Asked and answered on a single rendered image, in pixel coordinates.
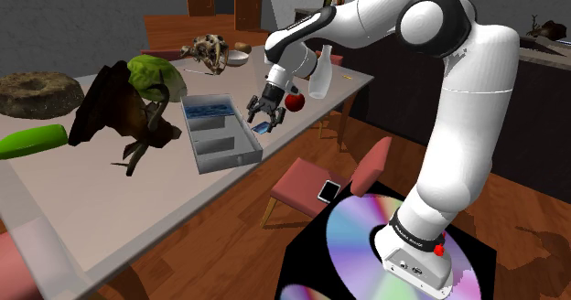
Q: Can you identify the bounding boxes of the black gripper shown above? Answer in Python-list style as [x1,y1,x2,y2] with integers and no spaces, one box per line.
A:
[246,83,287,134]

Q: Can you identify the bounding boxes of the red apple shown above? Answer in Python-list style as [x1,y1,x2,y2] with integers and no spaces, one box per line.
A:
[284,92,307,113]

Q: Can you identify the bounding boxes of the white bowl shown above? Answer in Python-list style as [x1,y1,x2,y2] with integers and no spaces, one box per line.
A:
[226,50,251,68]

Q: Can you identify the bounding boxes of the white vase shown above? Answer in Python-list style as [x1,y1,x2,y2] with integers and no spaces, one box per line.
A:
[307,44,334,100]

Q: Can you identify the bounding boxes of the grey open box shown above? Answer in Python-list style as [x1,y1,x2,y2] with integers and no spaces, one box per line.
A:
[180,93,264,176]

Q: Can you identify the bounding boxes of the red chair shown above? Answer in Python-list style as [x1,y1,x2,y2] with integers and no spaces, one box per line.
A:
[260,135,394,230]
[315,50,345,68]
[139,48,190,62]

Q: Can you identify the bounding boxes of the tan animal skull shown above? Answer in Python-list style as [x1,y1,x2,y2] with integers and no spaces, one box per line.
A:
[179,33,231,76]

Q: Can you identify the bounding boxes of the white phone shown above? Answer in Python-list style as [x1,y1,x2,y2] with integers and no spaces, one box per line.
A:
[317,179,342,205]

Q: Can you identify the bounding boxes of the brown wooden door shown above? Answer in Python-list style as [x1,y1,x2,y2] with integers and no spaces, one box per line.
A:
[184,0,264,32]

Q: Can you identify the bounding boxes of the green lettuce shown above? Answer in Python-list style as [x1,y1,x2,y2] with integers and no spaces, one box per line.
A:
[126,54,189,103]

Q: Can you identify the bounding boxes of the dark brown animal figure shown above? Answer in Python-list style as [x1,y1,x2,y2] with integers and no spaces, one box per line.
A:
[67,59,184,178]

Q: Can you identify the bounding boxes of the black robot stand, rainbow discs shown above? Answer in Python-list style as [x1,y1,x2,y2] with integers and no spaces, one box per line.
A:
[274,180,498,300]

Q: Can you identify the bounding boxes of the pale long table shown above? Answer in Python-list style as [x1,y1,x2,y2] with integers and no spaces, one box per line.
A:
[0,44,376,300]

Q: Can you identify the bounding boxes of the green cucumber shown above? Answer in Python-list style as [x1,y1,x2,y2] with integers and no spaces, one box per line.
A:
[0,123,70,161]

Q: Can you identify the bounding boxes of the brown stone ring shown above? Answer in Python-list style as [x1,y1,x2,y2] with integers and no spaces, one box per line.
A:
[0,70,85,121]

